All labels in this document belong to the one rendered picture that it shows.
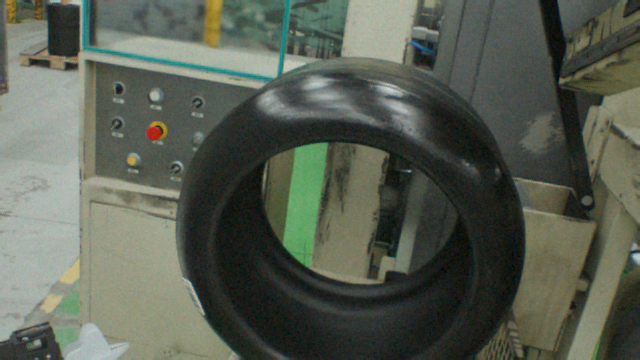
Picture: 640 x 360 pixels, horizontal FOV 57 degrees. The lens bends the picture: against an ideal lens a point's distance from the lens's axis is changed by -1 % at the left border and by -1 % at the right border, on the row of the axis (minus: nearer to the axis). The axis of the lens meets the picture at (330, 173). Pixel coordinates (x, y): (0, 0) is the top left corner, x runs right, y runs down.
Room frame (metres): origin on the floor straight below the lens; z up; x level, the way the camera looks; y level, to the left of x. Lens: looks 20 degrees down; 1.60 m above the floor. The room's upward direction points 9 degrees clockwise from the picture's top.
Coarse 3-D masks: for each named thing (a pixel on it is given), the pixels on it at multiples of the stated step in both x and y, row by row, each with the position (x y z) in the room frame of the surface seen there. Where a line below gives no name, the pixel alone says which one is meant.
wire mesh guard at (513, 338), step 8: (512, 312) 1.03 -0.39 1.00; (504, 320) 1.01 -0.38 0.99; (512, 320) 1.00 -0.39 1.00; (512, 328) 0.97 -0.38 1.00; (512, 336) 0.94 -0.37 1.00; (488, 344) 1.15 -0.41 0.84; (512, 344) 0.92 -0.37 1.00; (520, 344) 0.92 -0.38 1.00; (480, 352) 1.15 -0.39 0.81; (504, 352) 0.98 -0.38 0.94; (512, 352) 0.91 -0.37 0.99; (520, 352) 0.90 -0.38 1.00
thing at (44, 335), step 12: (36, 324) 0.73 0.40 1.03; (48, 324) 0.73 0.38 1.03; (12, 336) 0.69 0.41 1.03; (24, 336) 0.70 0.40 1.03; (36, 336) 0.71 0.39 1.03; (48, 336) 0.68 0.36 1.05; (0, 348) 0.66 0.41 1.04; (12, 348) 0.67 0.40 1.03; (24, 348) 0.66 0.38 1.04; (36, 348) 0.68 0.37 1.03; (48, 348) 0.68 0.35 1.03
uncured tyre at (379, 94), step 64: (320, 64) 0.97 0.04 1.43; (384, 64) 0.97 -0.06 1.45; (256, 128) 0.82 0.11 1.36; (320, 128) 0.80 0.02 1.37; (384, 128) 0.80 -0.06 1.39; (448, 128) 0.81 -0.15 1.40; (192, 192) 0.83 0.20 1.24; (256, 192) 1.08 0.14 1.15; (448, 192) 0.78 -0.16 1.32; (512, 192) 0.82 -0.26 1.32; (192, 256) 0.82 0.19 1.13; (256, 256) 1.07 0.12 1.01; (448, 256) 1.05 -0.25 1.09; (512, 256) 0.79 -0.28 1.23; (256, 320) 0.95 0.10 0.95; (320, 320) 1.03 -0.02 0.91; (384, 320) 1.03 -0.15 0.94; (448, 320) 0.95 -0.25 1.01
